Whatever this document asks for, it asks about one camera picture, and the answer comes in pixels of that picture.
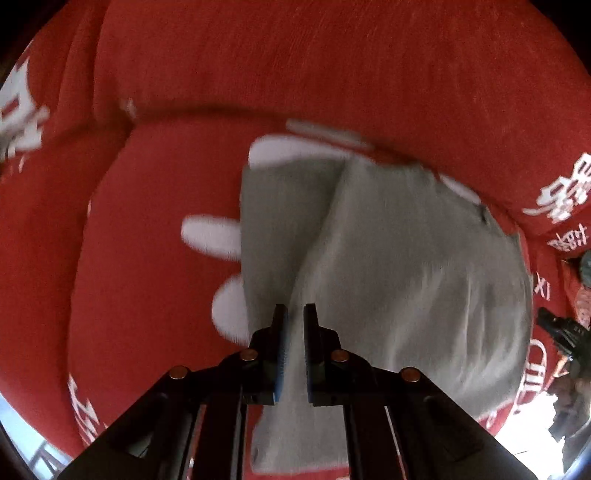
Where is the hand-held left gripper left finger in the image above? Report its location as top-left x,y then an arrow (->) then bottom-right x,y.
58,304 -> 289,480

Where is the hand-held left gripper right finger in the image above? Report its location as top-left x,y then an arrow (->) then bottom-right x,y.
303,303 -> 539,480

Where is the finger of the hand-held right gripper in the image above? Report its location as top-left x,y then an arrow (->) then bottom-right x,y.
537,307 -> 573,344

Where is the grey knit sweater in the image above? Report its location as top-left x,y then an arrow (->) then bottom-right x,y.
240,157 -> 535,476

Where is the red printed bedsheet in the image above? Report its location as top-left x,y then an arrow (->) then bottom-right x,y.
0,115 -> 591,480

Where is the red printed quilt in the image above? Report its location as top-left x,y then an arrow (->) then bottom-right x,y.
0,0 -> 591,241

